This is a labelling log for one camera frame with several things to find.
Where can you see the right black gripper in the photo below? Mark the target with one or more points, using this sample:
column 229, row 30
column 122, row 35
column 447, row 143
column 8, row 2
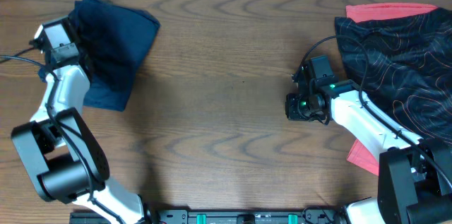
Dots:
column 292, row 112

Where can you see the navy blue shorts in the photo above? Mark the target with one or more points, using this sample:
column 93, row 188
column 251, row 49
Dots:
column 117, row 39

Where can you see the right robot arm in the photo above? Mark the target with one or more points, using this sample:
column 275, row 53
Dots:
column 414, row 183

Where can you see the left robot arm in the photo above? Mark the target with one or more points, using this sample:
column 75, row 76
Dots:
column 62, row 157

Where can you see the black patterned shorts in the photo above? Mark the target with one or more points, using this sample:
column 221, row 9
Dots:
column 405, row 66

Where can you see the red coral garment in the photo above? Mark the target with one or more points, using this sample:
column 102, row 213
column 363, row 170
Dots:
column 386, row 11

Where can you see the folded navy shorts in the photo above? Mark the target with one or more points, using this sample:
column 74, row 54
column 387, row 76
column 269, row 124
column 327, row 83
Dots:
column 106, row 97

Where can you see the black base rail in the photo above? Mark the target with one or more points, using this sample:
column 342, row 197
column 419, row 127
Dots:
column 310, row 215

